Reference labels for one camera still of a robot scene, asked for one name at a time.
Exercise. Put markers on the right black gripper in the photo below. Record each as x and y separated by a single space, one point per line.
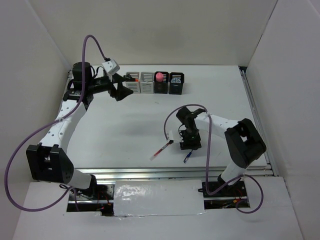
186 144

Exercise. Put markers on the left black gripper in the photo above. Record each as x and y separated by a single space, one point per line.
122 92

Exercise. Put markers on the blue pen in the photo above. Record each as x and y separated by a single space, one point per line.
187 157

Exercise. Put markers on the pink cap glue bottle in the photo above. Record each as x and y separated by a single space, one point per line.
159 77

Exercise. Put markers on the red pen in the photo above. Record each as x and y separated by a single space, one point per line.
160 150

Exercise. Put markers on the blue glue bottle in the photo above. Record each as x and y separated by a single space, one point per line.
175 81

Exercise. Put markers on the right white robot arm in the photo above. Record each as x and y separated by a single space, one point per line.
243 140

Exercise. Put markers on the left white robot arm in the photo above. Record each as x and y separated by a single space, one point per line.
48 160

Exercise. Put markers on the left white slotted container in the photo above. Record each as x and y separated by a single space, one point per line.
135 86

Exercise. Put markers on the white slotted container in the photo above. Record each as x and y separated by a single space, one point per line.
146 83
135 86

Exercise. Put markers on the left black slotted container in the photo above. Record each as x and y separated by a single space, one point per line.
161 87

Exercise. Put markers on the black slotted container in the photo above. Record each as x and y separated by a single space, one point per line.
175 88
161 87

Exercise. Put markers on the right black slotted container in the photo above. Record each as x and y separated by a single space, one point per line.
175 88

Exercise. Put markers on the white taped cover panel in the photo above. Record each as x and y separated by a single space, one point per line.
158 198

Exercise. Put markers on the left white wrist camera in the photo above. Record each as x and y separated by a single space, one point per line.
111 66

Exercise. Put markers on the aluminium frame rail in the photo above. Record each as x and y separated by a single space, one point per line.
115 139

